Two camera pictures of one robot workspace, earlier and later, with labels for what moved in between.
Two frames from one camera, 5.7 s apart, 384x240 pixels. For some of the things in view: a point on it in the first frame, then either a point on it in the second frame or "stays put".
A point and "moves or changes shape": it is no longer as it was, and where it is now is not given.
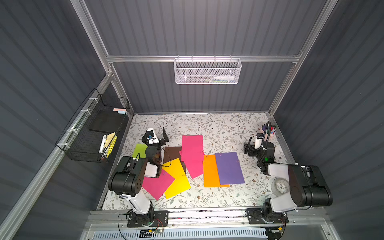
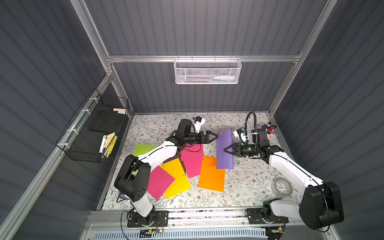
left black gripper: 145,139 -> 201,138
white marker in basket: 224,77 stays put
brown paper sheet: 172,153 stays put
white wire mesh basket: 207,70 stays put
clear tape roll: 279,186 stays put
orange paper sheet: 211,176 moves or changes shape
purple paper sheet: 230,168 -> 224,140
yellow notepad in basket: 110,141 stays put
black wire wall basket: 91,133 stays put
